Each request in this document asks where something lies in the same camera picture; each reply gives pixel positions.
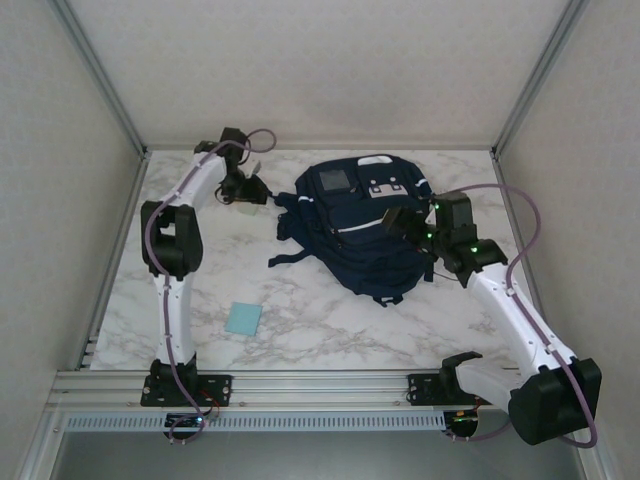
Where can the small pale green card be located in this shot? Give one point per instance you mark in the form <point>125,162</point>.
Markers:
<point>250,211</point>

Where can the navy blue backpack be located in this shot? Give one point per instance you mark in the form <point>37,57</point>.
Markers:
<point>370,250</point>

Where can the light blue sticky note pad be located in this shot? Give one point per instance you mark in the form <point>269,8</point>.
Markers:
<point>243,318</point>

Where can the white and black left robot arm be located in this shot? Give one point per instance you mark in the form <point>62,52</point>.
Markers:
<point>172,320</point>

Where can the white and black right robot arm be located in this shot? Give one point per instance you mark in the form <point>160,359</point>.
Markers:
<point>520,325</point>

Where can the small controller board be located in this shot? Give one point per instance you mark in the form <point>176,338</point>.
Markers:
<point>462,422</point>
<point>187,421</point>

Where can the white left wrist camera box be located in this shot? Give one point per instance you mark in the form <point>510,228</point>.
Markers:
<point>256,168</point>

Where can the aluminium table side rail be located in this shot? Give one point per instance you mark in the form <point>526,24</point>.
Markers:
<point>117,250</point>
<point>504,175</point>

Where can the aluminium frame post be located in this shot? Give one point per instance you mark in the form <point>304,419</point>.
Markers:
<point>540,75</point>
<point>102,75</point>

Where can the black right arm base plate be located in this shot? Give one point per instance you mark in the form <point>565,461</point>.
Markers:
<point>420,390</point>

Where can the aluminium mounting rail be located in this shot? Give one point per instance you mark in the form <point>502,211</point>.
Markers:
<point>320,387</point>

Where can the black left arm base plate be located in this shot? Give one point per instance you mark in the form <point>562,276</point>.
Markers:
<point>220,390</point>

